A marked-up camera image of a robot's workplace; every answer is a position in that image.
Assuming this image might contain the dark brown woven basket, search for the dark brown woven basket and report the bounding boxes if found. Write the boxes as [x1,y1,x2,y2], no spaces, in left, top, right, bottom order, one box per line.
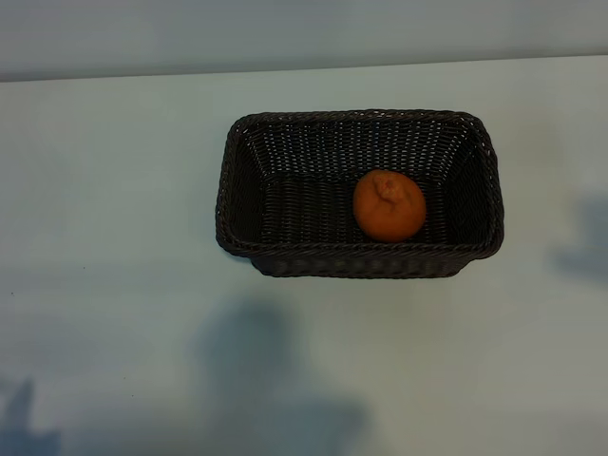
[214,109,504,279]

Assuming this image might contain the orange fruit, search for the orange fruit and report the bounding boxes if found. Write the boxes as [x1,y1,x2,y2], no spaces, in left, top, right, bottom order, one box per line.
[351,168,427,243]

